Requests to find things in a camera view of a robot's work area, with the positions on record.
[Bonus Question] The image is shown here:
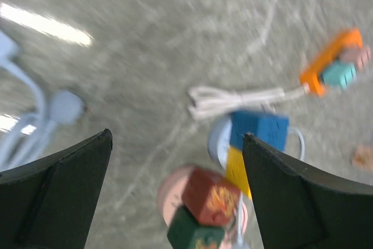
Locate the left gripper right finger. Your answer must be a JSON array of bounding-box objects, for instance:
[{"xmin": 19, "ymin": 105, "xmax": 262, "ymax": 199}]
[{"xmin": 242, "ymin": 134, "xmax": 372, "ymax": 248}]

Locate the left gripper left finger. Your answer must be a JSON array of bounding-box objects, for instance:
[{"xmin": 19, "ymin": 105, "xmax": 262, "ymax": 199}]
[{"xmin": 1, "ymin": 129, "xmax": 112, "ymax": 248}]

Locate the grey-blue base cable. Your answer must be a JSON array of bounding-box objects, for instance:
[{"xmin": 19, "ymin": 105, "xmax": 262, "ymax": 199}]
[{"xmin": 287, "ymin": 126, "xmax": 306, "ymax": 162}]

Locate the light blue strip cable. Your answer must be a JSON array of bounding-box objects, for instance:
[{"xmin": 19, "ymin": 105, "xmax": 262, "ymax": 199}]
[{"xmin": 0, "ymin": 30, "xmax": 87, "ymax": 171}]

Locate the yellow cube socket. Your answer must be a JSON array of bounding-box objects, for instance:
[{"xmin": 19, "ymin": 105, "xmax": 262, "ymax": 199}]
[{"xmin": 225, "ymin": 146, "xmax": 252, "ymax": 199}]

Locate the blue cube socket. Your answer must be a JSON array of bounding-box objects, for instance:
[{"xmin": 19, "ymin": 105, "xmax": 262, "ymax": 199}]
[{"xmin": 230, "ymin": 111, "xmax": 290, "ymax": 152}]

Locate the red-brown cube socket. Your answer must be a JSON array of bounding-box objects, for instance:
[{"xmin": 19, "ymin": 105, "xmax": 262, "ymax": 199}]
[{"xmin": 181, "ymin": 167, "xmax": 241, "ymax": 227}]

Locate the grey-blue round socket base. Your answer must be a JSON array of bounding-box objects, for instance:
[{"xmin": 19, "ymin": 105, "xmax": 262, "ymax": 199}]
[{"xmin": 207, "ymin": 115, "xmax": 233, "ymax": 170}]

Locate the dark green cube socket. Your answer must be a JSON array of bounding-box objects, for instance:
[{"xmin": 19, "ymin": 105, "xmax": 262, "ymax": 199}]
[{"xmin": 167, "ymin": 206, "xmax": 225, "ymax": 249}]

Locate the pink round socket base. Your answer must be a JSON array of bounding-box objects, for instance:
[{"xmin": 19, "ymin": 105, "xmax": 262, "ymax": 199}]
[{"xmin": 157, "ymin": 164, "xmax": 248, "ymax": 248}]

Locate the peach cube socket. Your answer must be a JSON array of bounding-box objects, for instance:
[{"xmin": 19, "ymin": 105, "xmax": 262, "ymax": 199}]
[{"xmin": 351, "ymin": 145, "xmax": 373, "ymax": 172}]

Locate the teal plug adapter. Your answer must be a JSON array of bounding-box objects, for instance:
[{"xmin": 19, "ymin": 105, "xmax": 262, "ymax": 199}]
[{"xmin": 321, "ymin": 61, "xmax": 357, "ymax": 89}]

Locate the pink plug adapter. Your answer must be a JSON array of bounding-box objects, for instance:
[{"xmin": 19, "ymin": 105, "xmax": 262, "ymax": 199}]
[{"xmin": 339, "ymin": 46, "xmax": 371, "ymax": 70}]

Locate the orange power strip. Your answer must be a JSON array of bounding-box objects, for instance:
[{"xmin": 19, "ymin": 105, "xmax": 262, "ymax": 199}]
[{"xmin": 299, "ymin": 27, "xmax": 363, "ymax": 96}]

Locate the white power cable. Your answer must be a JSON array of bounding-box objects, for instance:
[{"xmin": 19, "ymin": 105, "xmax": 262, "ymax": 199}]
[{"xmin": 187, "ymin": 85, "xmax": 309, "ymax": 121}]

